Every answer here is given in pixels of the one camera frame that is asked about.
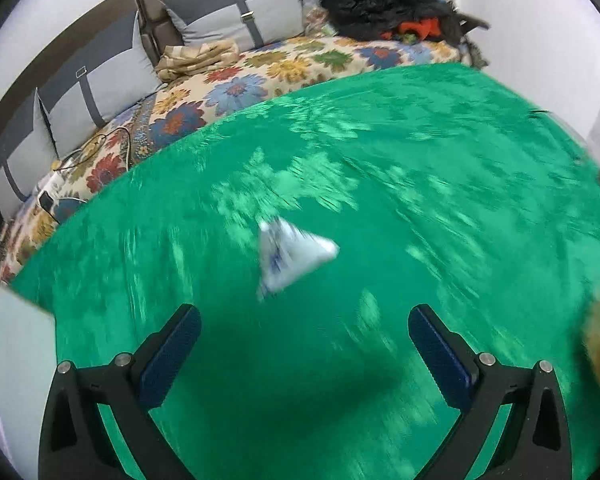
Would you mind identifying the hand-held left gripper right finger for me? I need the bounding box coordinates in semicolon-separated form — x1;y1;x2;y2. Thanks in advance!
408;304;573;480

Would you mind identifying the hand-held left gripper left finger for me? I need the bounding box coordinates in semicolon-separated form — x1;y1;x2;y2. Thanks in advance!
37;304;202;480

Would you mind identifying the silver triangular snack packet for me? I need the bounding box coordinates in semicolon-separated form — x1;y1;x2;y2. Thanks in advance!
256;216;341;303

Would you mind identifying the white foam board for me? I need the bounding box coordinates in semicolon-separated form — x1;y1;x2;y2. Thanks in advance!
0;285;56;480

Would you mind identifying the green patterned blanket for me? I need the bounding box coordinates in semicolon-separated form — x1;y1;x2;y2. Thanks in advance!
10;62;600;480

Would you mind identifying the floral bedsheet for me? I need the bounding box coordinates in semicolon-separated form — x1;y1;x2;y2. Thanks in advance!
0;35;473;286

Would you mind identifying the folded beige cloth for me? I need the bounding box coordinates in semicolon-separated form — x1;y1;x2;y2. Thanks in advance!
155;41;241;83

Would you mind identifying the orange garment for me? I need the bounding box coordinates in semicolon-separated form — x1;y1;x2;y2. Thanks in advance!
365;0;443;43

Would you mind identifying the black cable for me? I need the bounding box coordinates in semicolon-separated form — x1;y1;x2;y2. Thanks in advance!
55;127;133;176

